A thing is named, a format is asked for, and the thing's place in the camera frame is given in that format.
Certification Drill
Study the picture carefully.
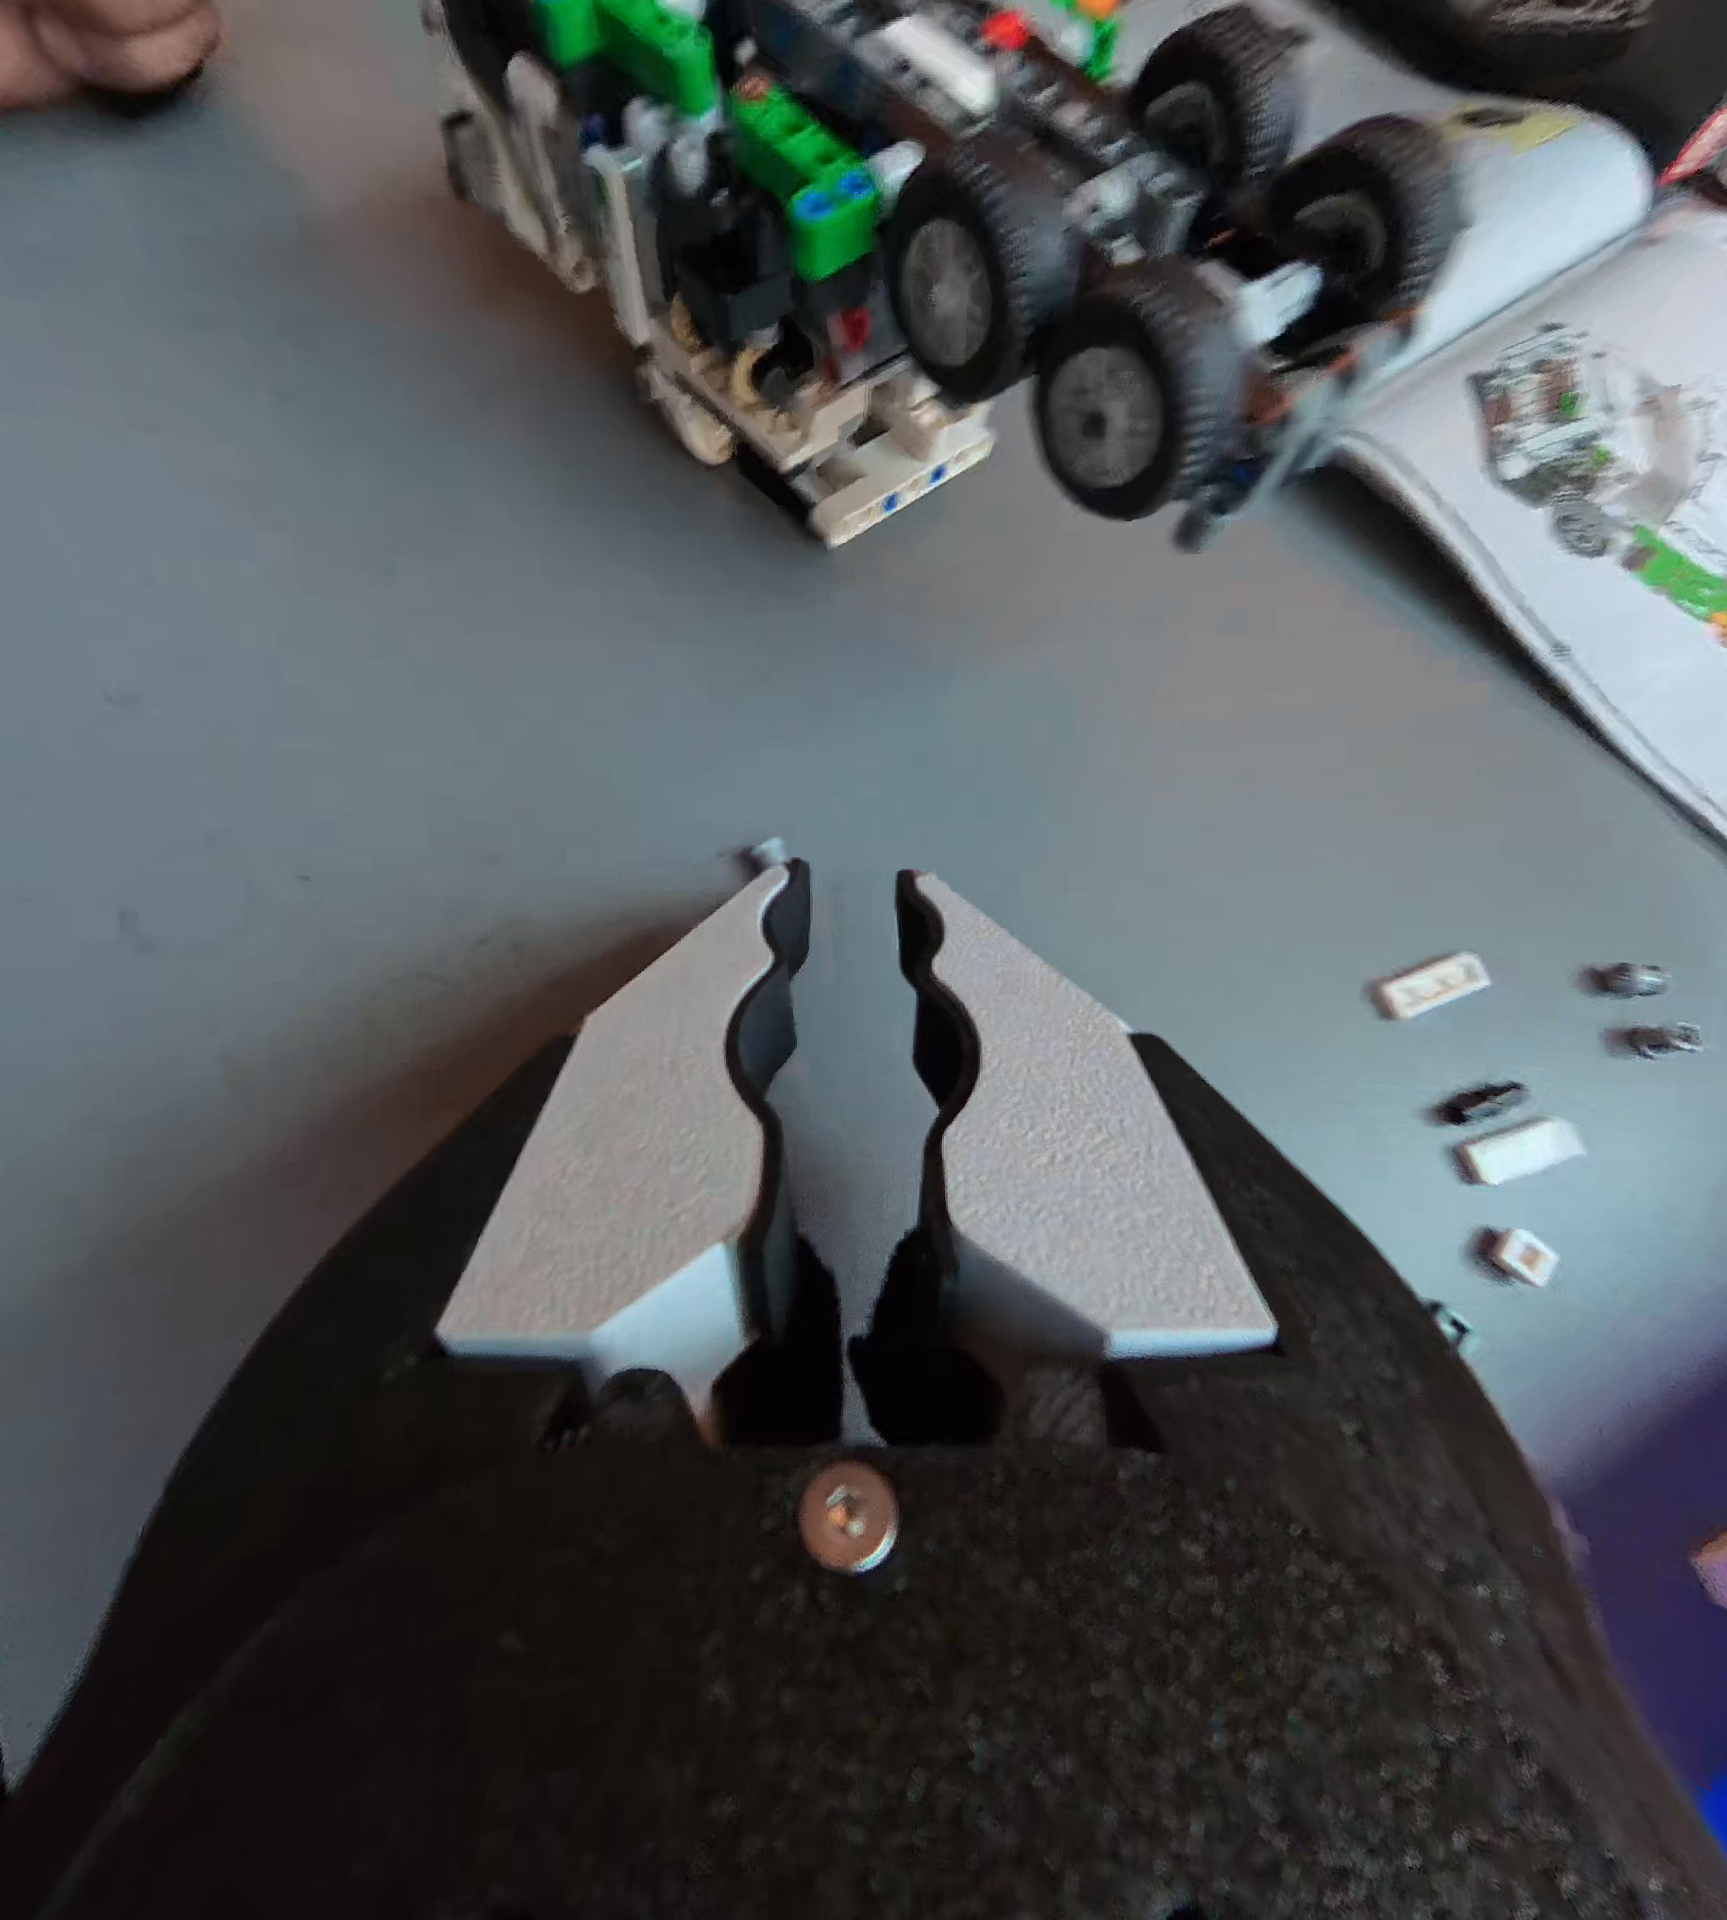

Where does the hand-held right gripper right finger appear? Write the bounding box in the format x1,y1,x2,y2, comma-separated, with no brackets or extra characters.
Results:
894,867,1281,1379

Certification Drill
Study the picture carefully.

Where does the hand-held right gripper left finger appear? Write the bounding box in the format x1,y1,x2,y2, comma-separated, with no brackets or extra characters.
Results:
433,856,815,1443

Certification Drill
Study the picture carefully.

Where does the lego truck model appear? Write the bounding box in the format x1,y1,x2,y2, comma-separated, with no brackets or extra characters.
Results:
420,0,1467,554

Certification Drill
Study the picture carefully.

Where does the white flat lego plate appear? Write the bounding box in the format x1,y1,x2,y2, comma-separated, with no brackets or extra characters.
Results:
1374,955,1495,1022

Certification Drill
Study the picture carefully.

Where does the white lego tile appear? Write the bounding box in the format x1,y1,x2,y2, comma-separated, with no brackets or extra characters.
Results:
1455,1116,1589,1187

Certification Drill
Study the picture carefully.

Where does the open lego instruction booklet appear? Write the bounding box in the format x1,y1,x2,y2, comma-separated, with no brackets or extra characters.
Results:
1319,102,1727,922

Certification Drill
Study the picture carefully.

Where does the black lego set box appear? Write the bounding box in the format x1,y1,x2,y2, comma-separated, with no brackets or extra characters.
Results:
1329,0,1727,188

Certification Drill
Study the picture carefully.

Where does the person's left hand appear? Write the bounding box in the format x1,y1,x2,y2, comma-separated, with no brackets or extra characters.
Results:
0,0,224,122

